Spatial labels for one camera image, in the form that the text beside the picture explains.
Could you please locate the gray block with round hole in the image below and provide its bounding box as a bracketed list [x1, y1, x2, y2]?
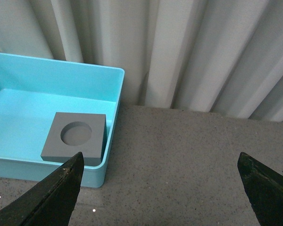
[41, 112, 107, 166]

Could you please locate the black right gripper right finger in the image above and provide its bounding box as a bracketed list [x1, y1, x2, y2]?
[237, 152, 283, 226]

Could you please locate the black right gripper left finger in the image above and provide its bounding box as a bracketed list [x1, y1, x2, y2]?
[0, 152, 84, 226]

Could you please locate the light blue plastic box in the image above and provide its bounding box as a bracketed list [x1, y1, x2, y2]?
[0, 53, 125, 188]

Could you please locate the white pleated curtain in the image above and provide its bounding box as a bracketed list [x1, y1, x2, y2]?
[0, 0, 283, 122]

